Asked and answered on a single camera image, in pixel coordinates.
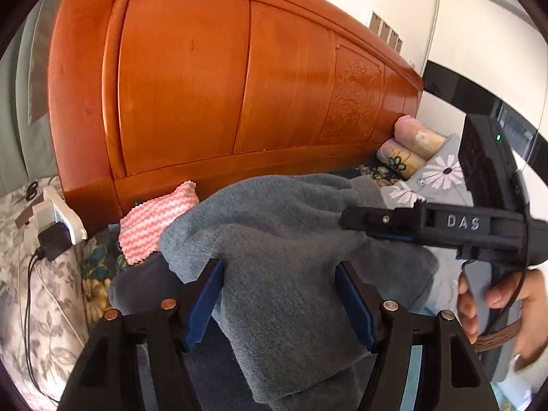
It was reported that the person's right hand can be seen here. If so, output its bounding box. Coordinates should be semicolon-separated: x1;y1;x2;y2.
456;268;548;363

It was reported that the light blue floral quilt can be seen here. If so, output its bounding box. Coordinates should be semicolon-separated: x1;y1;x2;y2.
381;135;473;313

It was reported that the dark navy folded garment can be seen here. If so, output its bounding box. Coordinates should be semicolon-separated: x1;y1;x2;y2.
109;252;269;410

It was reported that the grey floral sheet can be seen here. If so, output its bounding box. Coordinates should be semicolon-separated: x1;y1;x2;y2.
1;186;88;410

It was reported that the teal floral bed blanket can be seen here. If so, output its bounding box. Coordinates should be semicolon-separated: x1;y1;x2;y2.
80;159;417;329

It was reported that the floral roll pillow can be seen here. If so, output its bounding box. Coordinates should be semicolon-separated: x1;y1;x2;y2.
376;138;426;180

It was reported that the pink pillow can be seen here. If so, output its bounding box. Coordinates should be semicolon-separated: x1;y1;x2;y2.
394;115;446;161

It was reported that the pink white zigzag cloth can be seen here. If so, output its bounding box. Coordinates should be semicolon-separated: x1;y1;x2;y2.
118;181;200;265

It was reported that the white power strip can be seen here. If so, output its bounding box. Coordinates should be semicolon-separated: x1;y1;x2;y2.
33;186;87;245

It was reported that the orange wooden headboard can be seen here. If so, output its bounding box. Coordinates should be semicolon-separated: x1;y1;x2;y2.
47;0;424;233

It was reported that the black charger with cable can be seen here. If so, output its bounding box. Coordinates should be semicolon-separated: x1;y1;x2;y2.
23;223;73;404

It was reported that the wall switch panel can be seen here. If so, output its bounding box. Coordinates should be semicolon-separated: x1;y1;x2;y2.
369;11;417;71

